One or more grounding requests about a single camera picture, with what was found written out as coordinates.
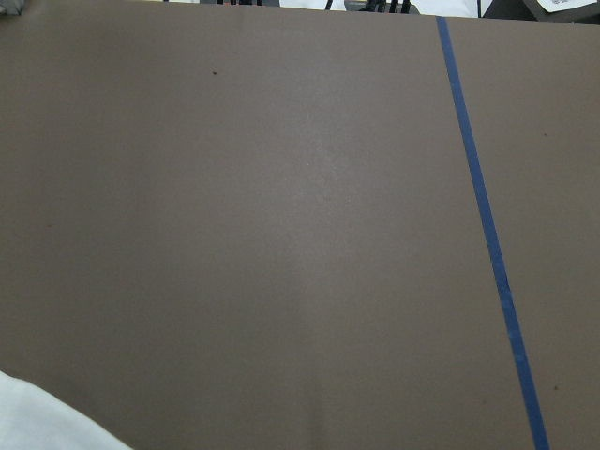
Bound white long-sleeve printed shirt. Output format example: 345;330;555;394
1;373;128;449

